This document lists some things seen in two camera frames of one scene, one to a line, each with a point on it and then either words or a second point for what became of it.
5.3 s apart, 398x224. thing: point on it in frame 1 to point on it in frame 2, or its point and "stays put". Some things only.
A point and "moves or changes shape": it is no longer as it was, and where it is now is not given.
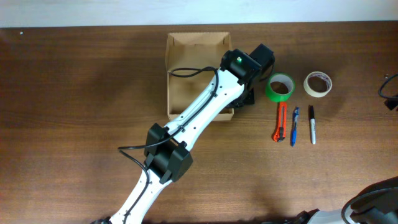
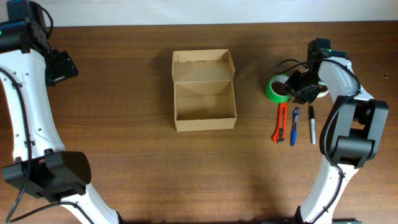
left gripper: [250, 99] to [66, 67]
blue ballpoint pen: [296, 111] stays put
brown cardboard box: [192, 60] moves or changes shape
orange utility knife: [282, 128] stays put
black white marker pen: [313, 125] stays put
